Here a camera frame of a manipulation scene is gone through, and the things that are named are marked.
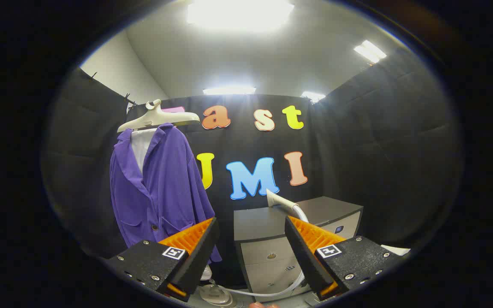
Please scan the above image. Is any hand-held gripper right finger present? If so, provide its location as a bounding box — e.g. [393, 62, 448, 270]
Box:
[284, 215, 403, 301]

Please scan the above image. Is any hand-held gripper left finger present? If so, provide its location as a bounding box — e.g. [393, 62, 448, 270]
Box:
[105, 217, 220, 302]

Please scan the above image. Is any white garment steamer base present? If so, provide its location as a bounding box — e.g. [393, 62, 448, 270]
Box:
[199, 284, 235, 307]

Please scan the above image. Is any white garment steamer hose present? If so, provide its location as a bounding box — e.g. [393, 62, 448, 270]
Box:
[212, 204, 310, 298]

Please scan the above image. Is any white garment steamer head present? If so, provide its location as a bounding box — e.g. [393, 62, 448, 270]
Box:
[266, 189, 300, 213]

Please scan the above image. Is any purple jacket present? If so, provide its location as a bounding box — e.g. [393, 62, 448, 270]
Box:
[110, 123, 222, 262]

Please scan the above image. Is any white shirt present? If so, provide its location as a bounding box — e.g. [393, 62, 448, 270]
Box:
[130, 127, 213, 281]

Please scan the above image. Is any white clothes hanger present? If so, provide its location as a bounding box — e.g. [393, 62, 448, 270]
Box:
[117, 99, 200, 133]

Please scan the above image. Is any grey drawer cabinet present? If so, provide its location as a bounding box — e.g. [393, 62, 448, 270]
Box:
[234, 196, 363, 296]

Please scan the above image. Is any black backdrop cloth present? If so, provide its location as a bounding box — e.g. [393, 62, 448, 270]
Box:
[41, 47, 463, 259]

